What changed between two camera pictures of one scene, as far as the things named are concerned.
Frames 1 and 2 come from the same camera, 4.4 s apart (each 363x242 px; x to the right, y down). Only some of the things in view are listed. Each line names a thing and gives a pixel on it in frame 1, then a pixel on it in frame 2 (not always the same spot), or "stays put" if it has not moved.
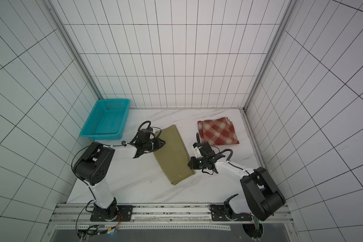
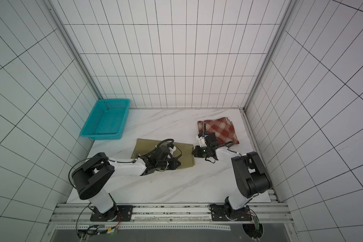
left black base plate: [125, 214] stays put
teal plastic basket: [107, 120] stays put
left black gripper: [159, 144] to [173, 166]
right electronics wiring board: [254, 231] stays put
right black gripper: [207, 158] to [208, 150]
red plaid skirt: [219, 132] stays put
